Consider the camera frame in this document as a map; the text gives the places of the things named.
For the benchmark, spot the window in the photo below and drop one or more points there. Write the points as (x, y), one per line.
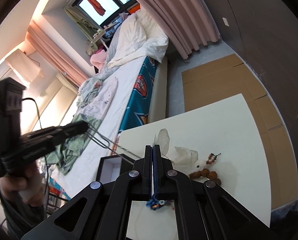
(112, 9)

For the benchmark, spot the green curtain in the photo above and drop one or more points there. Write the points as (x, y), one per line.
(84, 22)

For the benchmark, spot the small folding bed table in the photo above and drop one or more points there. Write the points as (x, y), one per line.
(98, 36)

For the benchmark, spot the clear plastic bag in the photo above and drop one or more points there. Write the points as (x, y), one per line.
(162, 139)

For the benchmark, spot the air conditioner unit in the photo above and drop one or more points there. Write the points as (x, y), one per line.
(20, 67)

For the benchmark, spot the flattened cardboard sheet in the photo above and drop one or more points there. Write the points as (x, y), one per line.
(229, 76)

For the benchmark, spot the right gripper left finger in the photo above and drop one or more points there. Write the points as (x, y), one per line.
(147, 172)

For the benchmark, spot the left hand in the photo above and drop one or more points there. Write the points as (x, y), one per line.
(31, 186)

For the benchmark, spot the pink plush toy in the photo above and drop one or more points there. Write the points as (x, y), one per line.
(98, 59)

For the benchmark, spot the crumpled white plastic wrap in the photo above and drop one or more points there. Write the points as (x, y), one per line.
(184, 159)

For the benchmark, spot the white duvet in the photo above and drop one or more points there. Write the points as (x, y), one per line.
(139, 36)

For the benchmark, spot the pink curtain left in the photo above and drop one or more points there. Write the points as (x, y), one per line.
(59, 53)

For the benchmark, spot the pink curtain right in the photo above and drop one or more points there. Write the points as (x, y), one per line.
(187, 23)

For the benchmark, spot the orange hanging cloth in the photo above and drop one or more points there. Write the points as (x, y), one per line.
(97, 6)

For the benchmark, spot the green striped blanket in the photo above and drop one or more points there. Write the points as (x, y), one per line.
(67, 153)

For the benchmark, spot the white bedside table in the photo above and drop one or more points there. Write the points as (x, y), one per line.
(225, 128)

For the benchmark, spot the pink curtain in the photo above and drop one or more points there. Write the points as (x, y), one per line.
(187, 23)
(59, 53)

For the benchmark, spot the bed with white sheet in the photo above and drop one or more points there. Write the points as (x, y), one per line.
(140, 99)

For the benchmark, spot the white printed shirt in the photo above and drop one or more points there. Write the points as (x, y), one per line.
(94, 97)

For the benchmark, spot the black jewelry box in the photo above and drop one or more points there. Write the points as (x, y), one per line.
(111, 167)

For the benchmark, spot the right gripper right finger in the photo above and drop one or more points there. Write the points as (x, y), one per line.
(157, 169)

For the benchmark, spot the white wall socket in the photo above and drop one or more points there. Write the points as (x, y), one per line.
(225, 21)

